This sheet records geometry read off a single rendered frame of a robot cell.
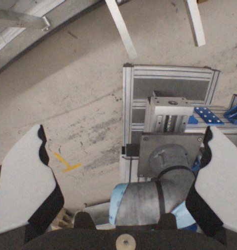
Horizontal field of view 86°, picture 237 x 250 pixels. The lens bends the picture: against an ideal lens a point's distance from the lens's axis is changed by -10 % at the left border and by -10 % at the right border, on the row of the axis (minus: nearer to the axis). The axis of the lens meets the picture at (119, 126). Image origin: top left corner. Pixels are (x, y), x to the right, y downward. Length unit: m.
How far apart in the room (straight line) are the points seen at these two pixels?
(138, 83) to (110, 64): 0.35
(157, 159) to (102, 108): 1.18
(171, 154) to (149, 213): 0.20
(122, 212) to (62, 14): 0.78
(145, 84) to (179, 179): 0.97
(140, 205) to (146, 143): 0.21
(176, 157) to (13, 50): 0.89
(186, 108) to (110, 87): 1.08
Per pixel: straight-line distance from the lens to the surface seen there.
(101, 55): 1.44
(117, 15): 0.61
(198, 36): 0.62
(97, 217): 3.31
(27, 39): 0.86
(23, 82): 1.82
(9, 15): 0.58
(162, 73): 1.26
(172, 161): 0.48
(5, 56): 0.95
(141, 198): 0.40
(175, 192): 0.42
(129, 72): 1.21
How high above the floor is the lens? 1.42
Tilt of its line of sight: 58 degrees down
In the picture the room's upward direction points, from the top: 177 degrees counter-clockwise
